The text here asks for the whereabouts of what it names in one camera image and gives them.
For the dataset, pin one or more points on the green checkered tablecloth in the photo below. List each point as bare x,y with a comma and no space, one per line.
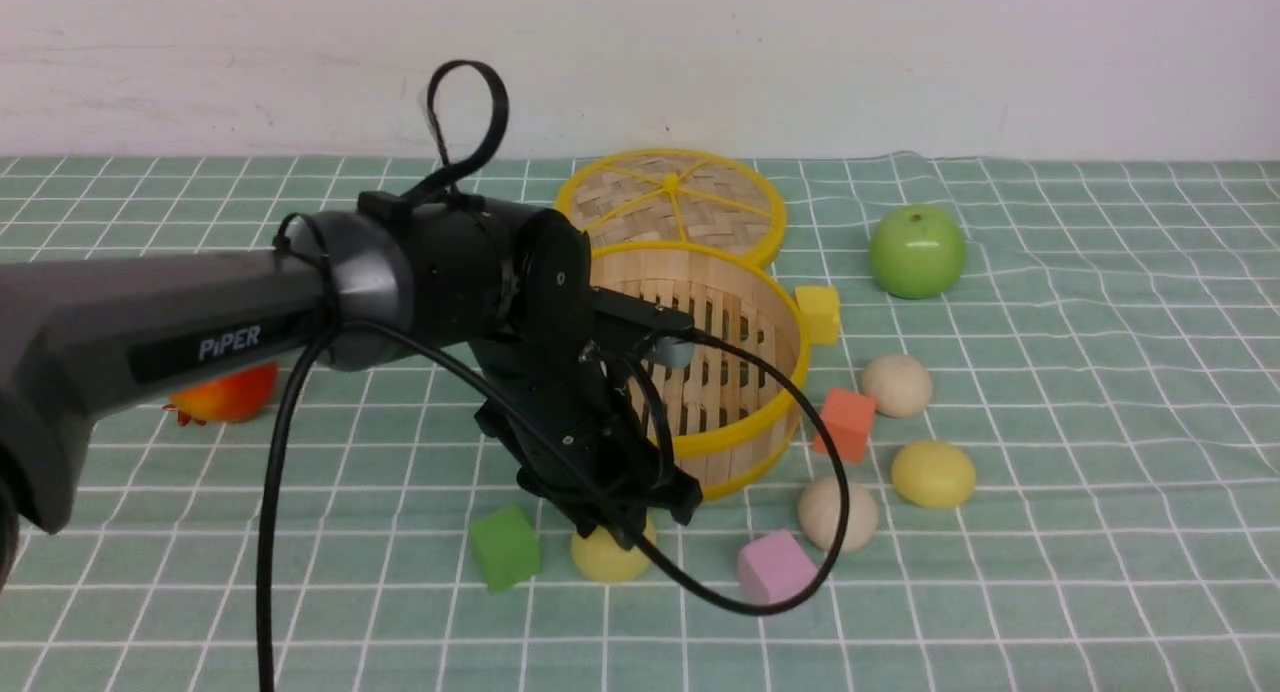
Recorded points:
1109,363

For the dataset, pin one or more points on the bamboo steamer tray yellow rim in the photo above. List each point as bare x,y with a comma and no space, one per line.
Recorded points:
730,421

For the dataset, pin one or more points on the yellow foam cube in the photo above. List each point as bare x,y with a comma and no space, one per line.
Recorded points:
820,312

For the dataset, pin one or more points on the woven bamboo steamer lid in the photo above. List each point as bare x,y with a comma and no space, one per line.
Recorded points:
677,195

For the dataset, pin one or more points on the yellow bun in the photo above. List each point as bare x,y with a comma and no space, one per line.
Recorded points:
933,474
599,558

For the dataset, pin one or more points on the red toy pomegranate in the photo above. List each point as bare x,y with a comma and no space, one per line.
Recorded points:
229,399

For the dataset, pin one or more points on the green foam cube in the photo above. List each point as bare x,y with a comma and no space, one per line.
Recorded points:
506,548

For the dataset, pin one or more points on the white bun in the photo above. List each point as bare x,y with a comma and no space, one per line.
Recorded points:
899,385
818,511

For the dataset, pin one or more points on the orange foam cube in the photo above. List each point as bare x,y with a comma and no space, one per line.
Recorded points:
849,417

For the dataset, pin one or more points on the green toy apple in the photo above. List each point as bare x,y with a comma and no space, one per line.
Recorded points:
917,251

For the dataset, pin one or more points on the pink foam cube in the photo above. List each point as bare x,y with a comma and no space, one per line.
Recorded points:
774,567

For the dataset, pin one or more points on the yellow bun front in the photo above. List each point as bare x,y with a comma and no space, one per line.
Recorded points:
599,558

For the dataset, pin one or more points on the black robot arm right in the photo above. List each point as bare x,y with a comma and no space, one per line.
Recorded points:
84,339

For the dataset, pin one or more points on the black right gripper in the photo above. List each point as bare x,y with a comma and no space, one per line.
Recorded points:
557,400

